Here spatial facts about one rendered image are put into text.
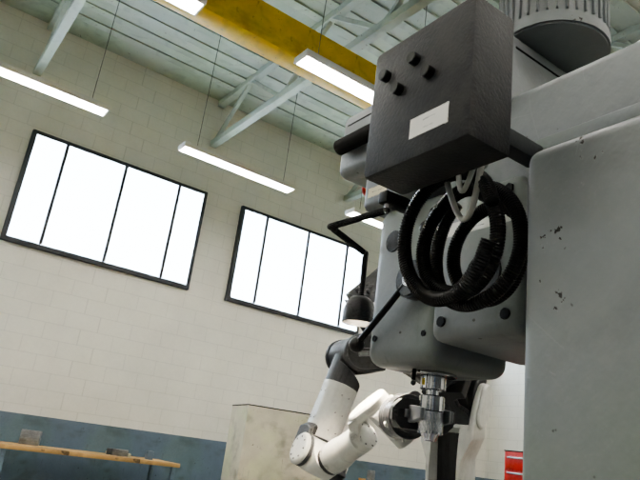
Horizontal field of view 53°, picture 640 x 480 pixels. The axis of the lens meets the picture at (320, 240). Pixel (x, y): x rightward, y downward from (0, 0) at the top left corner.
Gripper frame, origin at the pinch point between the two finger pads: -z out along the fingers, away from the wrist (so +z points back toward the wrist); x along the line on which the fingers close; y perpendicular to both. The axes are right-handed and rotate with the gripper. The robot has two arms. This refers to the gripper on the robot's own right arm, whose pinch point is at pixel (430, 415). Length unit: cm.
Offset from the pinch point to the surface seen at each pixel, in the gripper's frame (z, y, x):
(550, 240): -47, -19, -5
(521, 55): -26, -62, 1
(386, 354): -1.2, -9.5, -10.1
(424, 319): -9.9, -15.3, -6.6
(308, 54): 345, -302, 9
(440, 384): -2.2, -5.6, 0.5
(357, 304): 15.7, -21.8, -12.0
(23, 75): 492, -299, -247
